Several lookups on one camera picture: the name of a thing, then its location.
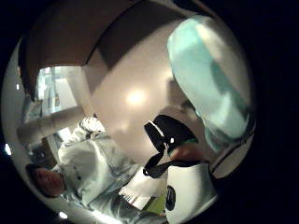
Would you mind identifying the glass partition window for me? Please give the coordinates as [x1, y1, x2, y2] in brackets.
[35, 66, 79, 117]

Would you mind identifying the teal and white packet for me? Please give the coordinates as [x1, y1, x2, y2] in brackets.
[166, 15, 257, 154]

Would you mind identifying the black cable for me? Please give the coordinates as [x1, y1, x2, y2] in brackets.
[211, 132, 255, 173]

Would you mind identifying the white paper sheet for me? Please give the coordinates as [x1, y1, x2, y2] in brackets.
[119, 167, 168, 210]

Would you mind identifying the the person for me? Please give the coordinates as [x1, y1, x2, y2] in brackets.
[25, 116, 169, 224]

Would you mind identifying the green flat item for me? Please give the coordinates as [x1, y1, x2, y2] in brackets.
[143, 194, 167, 217]

